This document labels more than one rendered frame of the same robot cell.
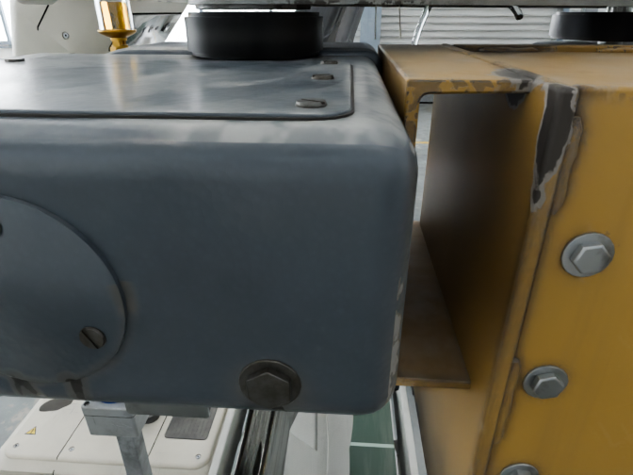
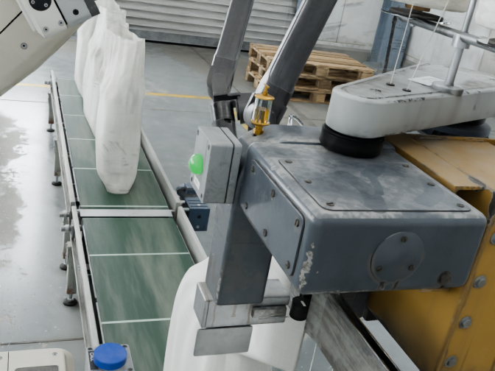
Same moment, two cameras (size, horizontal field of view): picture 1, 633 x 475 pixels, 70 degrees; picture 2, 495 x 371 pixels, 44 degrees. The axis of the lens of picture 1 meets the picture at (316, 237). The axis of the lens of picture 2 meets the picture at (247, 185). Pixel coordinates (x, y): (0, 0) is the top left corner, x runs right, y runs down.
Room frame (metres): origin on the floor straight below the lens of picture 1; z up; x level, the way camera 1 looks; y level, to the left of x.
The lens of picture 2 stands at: (-0.36, 0.53, 1.60)
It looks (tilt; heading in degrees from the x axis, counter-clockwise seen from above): 23 degrees down; 334
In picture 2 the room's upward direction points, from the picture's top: 10 degrees clockwise
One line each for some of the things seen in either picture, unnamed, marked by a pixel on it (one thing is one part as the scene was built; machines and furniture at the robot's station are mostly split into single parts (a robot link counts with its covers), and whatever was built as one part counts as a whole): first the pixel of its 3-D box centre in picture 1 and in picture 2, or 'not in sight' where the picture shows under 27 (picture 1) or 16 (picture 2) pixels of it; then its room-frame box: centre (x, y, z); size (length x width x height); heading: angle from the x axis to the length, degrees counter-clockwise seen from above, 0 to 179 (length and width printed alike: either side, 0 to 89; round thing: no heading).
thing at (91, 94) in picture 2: not in sight; (104, 66); (3.14, -0.17, 0.74); 0.47 x 0.22 x 0.72; 177
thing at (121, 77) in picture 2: not in sight; (120, 105); (2.40, -0.11, 0.74); 0.47 x 0.22 x 0.72; 174
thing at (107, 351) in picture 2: not in sight; (110, 358); (0.52, 0.31, 0.84); 0.06 x 0.06 x 0.02
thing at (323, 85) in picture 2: not in sight; (309, 74); (5.59, -2.95, 0.22); 1.21 x 0.84 x 0.14; 86
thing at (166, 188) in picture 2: not in sight; (99, 132); (3.10, -0.16, 0.35); 2.26 x 0.48 x 0.14; 176
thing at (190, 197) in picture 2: not in sight; (187, 203); (2.14, -0.41, 0.35); 0.30 x 0.15 x 0.15; 176
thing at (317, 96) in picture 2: not in sight; (305, 87); (5.60, -2.93, 0.07); 1.20 x 0.82 x 0.14; 84
